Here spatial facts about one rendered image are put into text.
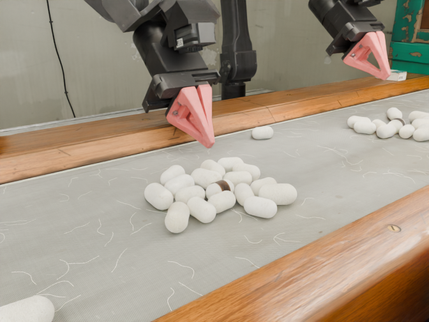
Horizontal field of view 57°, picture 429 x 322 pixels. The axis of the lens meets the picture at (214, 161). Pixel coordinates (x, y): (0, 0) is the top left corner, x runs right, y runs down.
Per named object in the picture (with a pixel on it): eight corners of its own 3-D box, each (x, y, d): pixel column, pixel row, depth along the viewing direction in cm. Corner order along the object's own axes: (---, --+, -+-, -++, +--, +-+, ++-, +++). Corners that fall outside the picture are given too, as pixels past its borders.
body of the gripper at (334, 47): (388, 28, 71) (363, 0, 73) (353, 29, 65) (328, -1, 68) (364, 55, 76) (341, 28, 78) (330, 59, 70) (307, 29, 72)
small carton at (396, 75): (374, 78, 97) (375, 69, 96) (382, 76, 99) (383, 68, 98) (397, 81, 92) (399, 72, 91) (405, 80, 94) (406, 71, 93)
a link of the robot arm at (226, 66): (258, 59, 99) (243, 56, 103) (230, 61, 94) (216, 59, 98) (256, 84, 101) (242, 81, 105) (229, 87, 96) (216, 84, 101)
